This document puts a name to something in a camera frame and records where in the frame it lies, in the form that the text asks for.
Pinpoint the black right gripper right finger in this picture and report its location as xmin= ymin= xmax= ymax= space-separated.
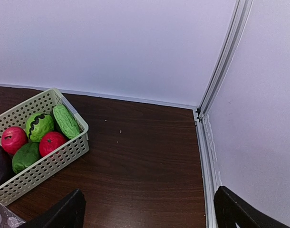
xmin=213 ymin=186 xmax=287 ymax=228

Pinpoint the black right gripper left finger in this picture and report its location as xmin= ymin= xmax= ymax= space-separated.
xmin=20 ymin=189 xmax=86 ymax=228

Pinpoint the clear zip top bag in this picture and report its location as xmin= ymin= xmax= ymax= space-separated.
xmin=0 ymin=204 xmax=26 ymax=228

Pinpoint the dark green toy vegetable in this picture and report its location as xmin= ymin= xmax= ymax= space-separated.
xmin=12 ymin=142 xmax=41 ymax=174

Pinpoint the red toy tomato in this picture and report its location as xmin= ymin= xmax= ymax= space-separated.
xmin=39 ymin=132 xmax=67 ymax=157

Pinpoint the purple toy eggplant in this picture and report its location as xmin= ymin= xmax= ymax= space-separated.
xmin=0 ymin=146 xmax=14 ymax=185

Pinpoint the green bumpy toy cucumber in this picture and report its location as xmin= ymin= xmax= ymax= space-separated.
xmin=53 ymin=104 xmax=80 ymax=139

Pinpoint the green striped toy watermelon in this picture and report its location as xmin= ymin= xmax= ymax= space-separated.
xmin=26 ymin=113 xmax=54 ymax=143

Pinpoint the red toy apple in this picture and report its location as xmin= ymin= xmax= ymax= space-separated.
xmin=1 ymin=127 xmax=28 ymax=155

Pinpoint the pale green perforated basket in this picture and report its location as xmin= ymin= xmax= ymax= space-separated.
xmin=0 ymin=88 xmax=89 ymax=206

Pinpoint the back right aluminium post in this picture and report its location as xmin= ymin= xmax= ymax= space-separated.
xmin=197 ymin=0 xmax=253 ymax=122

